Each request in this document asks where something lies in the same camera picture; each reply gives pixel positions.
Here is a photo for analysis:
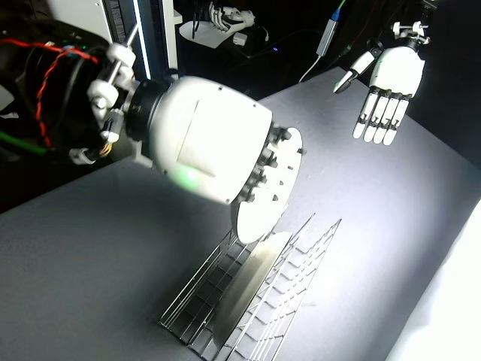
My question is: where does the green cable on right arm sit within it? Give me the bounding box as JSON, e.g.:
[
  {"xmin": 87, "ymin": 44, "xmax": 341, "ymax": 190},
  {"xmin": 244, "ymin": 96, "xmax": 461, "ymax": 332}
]
[{"xmin": 0, "ymin": 131, "xmax": 48, "ymax": 155}]

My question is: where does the metal wire dish rack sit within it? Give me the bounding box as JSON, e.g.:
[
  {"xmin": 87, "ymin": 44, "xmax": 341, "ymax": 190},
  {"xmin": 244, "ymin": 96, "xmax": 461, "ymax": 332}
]
[{"xmin": 157, "ymin": 212, "xmax": 343, "ymax": 361}]

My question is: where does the silver USB adapter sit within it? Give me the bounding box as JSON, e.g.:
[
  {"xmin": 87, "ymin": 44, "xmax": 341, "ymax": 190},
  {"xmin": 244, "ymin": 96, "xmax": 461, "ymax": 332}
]
[{"xmin": 315, "ymin": 7, "xmax": 345, "ymax": 57}]

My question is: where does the red and black twisted wire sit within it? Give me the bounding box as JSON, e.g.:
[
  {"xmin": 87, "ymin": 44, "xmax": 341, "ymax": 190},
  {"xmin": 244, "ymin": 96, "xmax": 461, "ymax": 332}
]
[{"xmin": 0, "ymin": 37, "xmax": 101, "ymax": 150}]

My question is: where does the plain grey-white plate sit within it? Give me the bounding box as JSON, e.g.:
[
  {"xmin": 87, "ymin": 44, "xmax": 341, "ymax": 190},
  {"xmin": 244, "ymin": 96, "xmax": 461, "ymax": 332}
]
[{"xmin": 212, "ymin": 231, "xmax": 294, "ymax": 347}]

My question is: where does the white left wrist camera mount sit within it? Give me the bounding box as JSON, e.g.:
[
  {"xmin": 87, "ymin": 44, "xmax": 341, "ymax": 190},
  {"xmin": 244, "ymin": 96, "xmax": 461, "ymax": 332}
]
[{"xmin": 390, "ymin": 20, "xmax": 431, "ymax": 48}]

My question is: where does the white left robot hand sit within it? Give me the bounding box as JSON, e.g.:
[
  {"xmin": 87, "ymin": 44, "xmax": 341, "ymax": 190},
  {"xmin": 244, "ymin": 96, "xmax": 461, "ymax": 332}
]
[{"xmin": 332, "ymin": 37, "xmax": 428, "ymax": 146}]

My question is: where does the black-rimmed printed white plate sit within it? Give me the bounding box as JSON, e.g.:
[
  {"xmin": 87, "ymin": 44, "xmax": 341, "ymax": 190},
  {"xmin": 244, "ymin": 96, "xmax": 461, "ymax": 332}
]
[{"xmin": 234, "ymin": 127, "xmax": 304, "ymax": 245}]

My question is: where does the white and black robot column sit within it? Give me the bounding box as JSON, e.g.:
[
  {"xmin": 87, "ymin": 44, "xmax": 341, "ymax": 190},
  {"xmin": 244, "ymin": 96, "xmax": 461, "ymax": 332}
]
[{"xmin": 48, "ymin": 0, "xmax": 181, "ymax": 82}]

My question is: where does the black device with blue light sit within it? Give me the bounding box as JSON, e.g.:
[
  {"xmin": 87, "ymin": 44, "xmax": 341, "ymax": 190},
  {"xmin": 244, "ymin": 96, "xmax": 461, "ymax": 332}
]
[{"xmin": 240, "ymin": 26, "xmax": 283, "ymax": 59}]

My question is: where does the spare white robot hand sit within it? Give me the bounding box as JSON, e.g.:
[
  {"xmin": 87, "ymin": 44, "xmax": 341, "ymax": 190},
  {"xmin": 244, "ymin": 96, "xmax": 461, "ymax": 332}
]
[{"xmin": 204, "ymin": 0, "xmax": 256, "ymax": 33}]

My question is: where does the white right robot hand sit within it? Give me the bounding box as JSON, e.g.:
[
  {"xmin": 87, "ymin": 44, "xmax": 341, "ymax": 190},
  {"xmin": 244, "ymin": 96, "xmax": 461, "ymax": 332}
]
[{"xmin": 126, "ymin": 74, "xmax": 304, "ymax": 206}]

